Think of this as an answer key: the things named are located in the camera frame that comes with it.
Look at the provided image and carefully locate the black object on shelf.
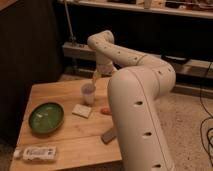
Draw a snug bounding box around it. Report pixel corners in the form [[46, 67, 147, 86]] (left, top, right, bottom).
[[161, 55, 190, 64]]

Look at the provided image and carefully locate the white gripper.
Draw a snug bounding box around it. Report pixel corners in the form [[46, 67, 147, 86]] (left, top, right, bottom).
[[92, 61, 117, 85]]

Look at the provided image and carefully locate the white square sponge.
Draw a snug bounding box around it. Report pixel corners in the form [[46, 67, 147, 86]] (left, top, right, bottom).
[[72, 104, 92, 118]]

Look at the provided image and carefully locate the dark cabinet on left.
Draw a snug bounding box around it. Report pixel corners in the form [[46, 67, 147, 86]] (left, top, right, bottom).
[[0, 0, 62, 146]]

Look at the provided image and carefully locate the white ceramic cup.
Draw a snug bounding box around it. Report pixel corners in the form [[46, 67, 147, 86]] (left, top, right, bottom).
[[81, 83, 96, 105]]

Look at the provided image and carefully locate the metal shelf rack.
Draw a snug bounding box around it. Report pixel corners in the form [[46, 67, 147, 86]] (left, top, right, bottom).
[[57, 0, 213, 88]]

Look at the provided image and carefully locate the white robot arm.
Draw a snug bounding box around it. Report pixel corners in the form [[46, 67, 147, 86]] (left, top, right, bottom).
[[87, 30, 176, 171]]

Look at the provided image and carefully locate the white tube package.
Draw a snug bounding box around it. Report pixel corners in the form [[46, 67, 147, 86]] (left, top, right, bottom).
[[13, 146, 57, 162]]

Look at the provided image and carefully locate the green ceramic bowl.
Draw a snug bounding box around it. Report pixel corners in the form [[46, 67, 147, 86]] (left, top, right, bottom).
[[28, 102, 64, 135]]

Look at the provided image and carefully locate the wooden folding table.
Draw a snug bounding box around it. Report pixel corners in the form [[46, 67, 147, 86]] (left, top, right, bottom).
[[10, 78, 121, 171]]

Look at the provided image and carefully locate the orange carrot toy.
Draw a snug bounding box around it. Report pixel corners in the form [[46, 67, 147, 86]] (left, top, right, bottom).
[[100, 108, 112, 115]]

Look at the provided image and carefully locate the black cable on floor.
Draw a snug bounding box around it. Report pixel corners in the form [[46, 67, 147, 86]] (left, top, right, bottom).
[[199, 61, 213, 168]]

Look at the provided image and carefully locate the grey rectangular block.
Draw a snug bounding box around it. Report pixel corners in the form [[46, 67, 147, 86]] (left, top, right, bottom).
[[101, 127, 116, 144]]

